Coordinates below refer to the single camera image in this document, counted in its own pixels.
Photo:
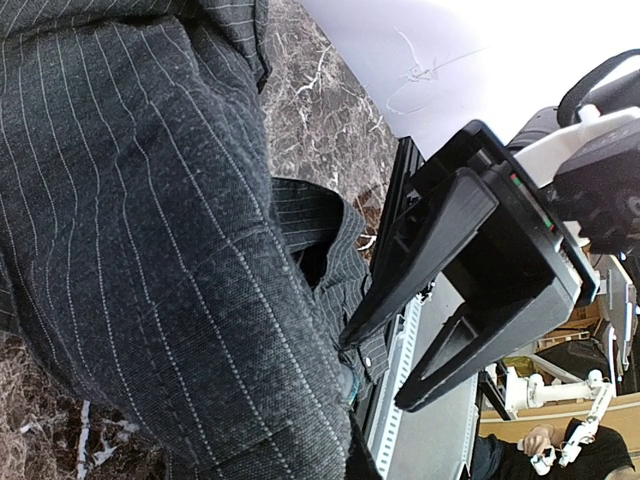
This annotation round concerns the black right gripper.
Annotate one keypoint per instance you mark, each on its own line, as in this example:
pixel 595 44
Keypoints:
pixel 476 217

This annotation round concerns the black pinstriped garment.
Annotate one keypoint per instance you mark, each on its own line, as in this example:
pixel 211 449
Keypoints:
pixel 150 260

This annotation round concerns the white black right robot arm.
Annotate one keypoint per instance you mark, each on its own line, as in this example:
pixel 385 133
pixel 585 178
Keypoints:
pixel 595 90

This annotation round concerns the white slotted cable duct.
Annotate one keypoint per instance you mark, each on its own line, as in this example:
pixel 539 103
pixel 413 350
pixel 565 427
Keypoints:
pixel 411 436

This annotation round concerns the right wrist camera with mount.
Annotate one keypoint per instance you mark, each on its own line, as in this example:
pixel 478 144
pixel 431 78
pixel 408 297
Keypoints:
pixel 587 174

